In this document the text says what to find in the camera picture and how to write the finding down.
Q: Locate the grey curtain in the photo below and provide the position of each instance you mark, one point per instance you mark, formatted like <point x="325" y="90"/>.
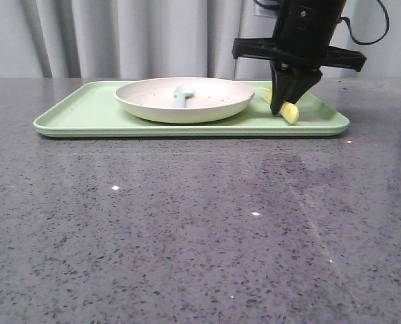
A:
<point x="128" y="39"/>

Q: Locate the light blue plastic spoon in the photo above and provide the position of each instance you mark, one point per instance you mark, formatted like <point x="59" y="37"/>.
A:
<point x="181" y="93"/>

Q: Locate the yellow plastic fork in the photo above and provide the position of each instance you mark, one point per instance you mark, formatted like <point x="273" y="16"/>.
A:
<point x="288" y="111"/>

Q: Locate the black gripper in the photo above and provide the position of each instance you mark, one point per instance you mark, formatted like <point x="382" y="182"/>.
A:
<point x="301" y="37"/>

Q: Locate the light green rectangular tray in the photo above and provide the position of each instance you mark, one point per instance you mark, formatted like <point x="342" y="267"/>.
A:
<point x="93" y="111"/>

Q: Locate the cream round plate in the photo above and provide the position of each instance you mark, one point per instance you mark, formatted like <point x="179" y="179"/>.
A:
<point x="214" y="99"/>

